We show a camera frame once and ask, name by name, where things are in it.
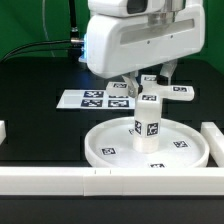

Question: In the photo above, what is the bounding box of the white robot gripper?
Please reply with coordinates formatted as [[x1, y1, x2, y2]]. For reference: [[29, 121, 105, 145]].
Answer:
[[86, 3, 205, 98]]

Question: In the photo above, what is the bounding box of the white cross-shaped table base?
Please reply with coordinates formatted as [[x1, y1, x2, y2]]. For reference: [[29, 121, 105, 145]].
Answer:
[[106, 75, 195, 109]]

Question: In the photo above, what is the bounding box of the white round table top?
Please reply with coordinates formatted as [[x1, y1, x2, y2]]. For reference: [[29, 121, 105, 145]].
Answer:
[[84, 117, 210, 168]]

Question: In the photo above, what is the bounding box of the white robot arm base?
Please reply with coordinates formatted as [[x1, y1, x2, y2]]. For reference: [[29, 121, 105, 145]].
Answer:
[[78, 34, 87, 64]]

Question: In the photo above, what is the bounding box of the white marker sheet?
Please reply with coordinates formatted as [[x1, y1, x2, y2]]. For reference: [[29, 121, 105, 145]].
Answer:
[[57, 90, 135, 109]]

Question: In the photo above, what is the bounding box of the white right fence bar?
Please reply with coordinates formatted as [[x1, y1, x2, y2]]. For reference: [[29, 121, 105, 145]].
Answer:
[[201, 122, 224, 168]]

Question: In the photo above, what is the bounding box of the white fence bar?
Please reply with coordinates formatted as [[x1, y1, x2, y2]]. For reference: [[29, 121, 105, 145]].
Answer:
[[0, 167, 224, 196], [201, 122, 224, 168], [0, 120, 6, 145]]

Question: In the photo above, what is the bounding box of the white front fence bar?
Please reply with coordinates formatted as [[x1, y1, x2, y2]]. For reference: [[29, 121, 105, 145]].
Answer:
[[0, 167, 224, 196]]

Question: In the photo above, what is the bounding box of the white left fence bar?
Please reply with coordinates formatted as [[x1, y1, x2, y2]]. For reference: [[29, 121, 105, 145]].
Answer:
[[0, 120, 6, 145]]

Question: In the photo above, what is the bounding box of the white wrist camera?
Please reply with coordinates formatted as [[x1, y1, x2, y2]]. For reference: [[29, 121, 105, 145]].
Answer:
[[88, 0, 165, 17]]

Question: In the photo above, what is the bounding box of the black vertical cable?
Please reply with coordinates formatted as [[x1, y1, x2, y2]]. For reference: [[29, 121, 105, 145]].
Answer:
[[68, 0, 80, 39]]

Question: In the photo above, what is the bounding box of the white thin cable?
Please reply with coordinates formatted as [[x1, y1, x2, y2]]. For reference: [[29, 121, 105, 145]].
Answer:
[[41, 0, 56, 58]]

